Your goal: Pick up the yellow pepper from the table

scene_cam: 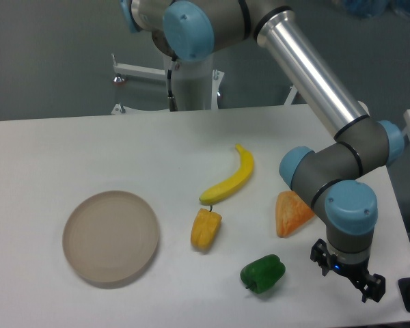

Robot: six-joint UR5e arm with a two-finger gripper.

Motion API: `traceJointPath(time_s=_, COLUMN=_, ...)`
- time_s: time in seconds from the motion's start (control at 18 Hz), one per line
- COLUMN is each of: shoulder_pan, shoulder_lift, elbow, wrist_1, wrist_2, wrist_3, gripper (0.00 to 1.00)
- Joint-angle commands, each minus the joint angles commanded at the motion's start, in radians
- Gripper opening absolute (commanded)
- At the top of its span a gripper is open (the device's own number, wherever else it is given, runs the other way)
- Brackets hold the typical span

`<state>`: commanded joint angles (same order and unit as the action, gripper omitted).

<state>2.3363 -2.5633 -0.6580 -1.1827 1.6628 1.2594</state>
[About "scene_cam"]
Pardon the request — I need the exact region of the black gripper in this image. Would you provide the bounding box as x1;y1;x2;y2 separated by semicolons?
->
310;238;385;303

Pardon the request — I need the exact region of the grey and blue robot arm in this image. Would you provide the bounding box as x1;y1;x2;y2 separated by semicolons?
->
120;1;405;301

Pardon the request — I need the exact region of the green bell pepper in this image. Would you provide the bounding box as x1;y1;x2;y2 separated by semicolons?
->
240;254;286;294

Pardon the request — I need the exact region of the yellow pepper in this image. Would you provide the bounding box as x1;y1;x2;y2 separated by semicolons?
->
190;205;222;252

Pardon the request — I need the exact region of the orange fruit wedge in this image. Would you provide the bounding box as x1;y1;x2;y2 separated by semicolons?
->
275;191;315;238

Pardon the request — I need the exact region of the yellow banana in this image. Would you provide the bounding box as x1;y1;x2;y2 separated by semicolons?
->
199;143;255;206

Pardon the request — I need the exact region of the beige round plate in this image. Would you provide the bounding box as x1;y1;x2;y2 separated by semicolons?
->
62;191;159;286

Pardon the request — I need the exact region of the blue object in background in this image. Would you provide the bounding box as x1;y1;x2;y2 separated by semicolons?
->
340;0;387;18

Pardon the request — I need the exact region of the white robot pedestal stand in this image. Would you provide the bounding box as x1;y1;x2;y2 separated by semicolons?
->
110;53;308;115

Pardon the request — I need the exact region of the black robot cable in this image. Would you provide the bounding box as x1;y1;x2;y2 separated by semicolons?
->
166;56;178;112

